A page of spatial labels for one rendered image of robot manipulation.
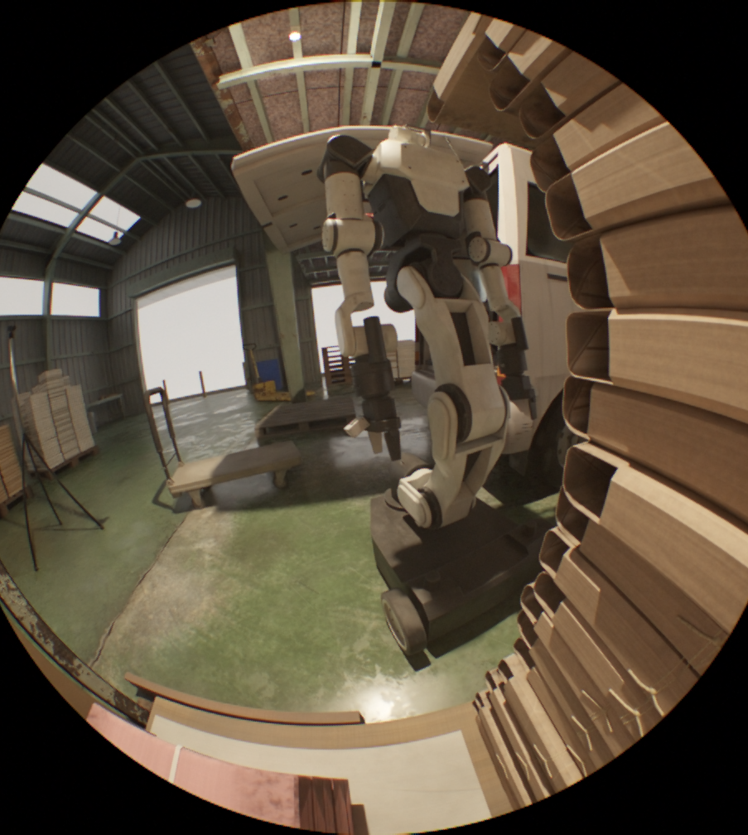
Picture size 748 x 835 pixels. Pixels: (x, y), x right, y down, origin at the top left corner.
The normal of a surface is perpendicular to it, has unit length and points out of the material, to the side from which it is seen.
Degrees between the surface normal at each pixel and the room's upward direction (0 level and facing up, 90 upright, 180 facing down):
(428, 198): 90
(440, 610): 45
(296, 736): 0
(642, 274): 90
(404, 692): 0
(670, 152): 90
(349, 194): 90
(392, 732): 0
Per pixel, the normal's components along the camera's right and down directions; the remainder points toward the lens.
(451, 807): -0.11, -0.96
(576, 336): 0.12, 0.24
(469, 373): 0.33, 0.04
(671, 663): -0.77, -0.59
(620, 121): -0.99, 0.13
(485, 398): 0.28, -0.21
